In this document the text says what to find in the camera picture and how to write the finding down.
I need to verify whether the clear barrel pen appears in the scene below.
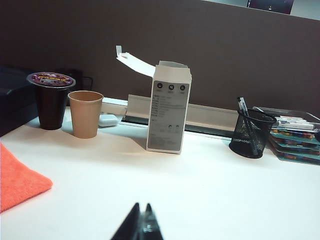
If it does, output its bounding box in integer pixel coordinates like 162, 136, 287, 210
236, 96, 251, 141
240, 97, 261, 156

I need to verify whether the brown paper cup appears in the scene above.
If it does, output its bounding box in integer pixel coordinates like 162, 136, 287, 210
67, 90, 105, 139

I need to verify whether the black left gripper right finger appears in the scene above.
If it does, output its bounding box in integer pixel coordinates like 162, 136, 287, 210
140, 203, 166, 240

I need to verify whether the black storage box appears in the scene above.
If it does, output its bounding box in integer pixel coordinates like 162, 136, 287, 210
0, 65, 42, 138

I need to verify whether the brown desk partition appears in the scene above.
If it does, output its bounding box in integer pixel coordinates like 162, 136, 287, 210
0, 0, 320, 121

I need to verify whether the beige desk cable cover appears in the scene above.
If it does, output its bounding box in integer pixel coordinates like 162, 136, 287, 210
126, 94, 240, 139

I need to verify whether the clear plastic tray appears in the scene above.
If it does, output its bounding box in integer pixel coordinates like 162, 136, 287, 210
252, 105, 320, 133

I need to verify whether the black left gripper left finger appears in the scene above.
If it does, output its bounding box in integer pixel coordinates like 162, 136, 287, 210
109, 202, 142, 240

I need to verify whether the white face mask box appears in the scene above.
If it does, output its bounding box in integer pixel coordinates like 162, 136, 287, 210
115, 44, 194, 156

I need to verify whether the black cup with foil lid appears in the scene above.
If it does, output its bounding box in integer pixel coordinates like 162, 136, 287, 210
26, 71, 77, 131

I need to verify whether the white marker pen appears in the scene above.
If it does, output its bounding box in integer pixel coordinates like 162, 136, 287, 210
273, 116, 316, 131

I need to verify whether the white earbuds case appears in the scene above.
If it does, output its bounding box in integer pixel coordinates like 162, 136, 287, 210
97, 113, 118, 128

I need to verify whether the orange cloth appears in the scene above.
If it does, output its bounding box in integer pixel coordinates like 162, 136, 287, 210
0, 141, 54, 214

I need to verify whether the dark computer monitor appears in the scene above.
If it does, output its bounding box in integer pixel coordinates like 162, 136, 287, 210
246, 0, 295, 15

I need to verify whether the black mesh pen holder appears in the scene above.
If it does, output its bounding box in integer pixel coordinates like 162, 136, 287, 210
228, 108, 278, 159

